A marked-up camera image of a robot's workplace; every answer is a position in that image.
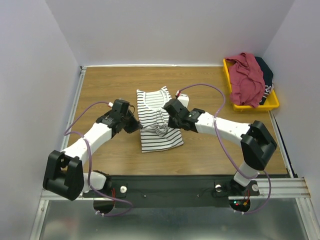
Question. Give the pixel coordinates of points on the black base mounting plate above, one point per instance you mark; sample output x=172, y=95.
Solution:
x=178, y=191

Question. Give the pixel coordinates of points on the dark navy tank top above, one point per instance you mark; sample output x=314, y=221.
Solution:
x=268, y=76

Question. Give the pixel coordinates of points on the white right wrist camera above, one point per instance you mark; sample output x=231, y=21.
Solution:
x=183, y=98

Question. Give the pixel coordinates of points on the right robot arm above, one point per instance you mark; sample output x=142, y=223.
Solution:
x=256, y=142

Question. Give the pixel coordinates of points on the black white striped tank top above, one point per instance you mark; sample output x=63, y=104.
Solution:
x=156, y=135

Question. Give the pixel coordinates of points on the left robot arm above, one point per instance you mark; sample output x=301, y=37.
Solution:
x=64, y=173

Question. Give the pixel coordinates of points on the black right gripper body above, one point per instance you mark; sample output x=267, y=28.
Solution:
x=173, y=120

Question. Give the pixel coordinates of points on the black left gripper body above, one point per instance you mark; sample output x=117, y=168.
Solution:
x=130, y=123

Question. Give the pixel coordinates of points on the left aluminium side rail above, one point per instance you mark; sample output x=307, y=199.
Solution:
x=73, y=95

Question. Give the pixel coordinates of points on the yellow plastic bin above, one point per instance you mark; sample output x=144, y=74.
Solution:
x=270, y=103

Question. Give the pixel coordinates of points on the maroon red tank top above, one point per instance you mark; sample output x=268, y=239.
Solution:
x=246, y=80

